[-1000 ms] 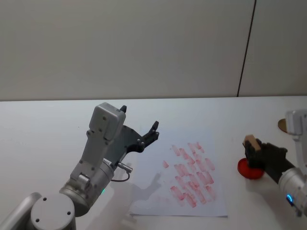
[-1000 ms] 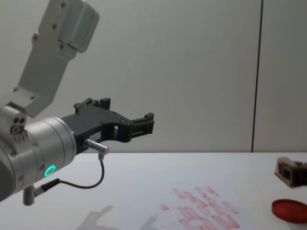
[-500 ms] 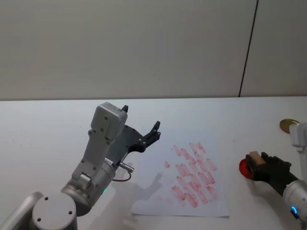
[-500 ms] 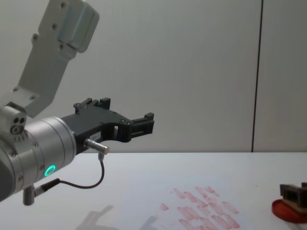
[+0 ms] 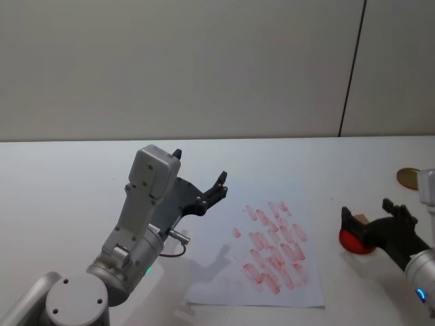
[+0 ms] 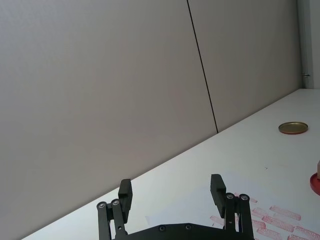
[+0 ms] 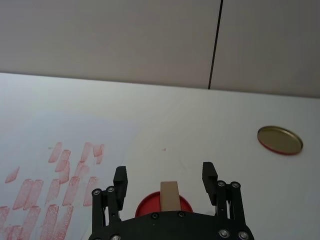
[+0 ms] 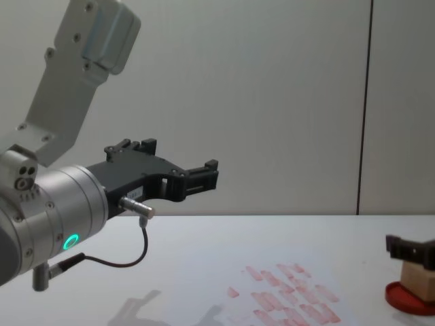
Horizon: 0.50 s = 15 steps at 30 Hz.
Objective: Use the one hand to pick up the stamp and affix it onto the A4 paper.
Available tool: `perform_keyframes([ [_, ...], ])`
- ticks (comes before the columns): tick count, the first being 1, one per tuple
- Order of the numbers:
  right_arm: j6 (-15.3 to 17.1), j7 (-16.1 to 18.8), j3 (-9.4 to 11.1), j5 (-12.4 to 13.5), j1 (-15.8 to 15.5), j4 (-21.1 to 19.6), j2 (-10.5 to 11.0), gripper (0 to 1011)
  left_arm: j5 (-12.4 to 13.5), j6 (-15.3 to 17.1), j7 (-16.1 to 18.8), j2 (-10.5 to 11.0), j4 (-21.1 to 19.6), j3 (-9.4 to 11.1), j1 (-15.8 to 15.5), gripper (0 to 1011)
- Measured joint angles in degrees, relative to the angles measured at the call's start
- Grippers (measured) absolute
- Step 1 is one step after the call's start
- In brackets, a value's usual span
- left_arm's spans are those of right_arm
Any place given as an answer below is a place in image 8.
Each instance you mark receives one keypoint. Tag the white paper with red stamps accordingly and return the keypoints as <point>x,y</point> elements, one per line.
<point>289,295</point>

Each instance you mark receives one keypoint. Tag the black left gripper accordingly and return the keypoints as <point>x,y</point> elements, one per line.
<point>132,173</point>

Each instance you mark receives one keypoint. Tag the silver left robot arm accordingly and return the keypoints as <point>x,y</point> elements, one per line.
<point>68,203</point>

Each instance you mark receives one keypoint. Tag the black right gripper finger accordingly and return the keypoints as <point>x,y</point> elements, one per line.
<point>411,252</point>

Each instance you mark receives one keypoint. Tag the wooden stamp block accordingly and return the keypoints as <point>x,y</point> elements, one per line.
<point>416,282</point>

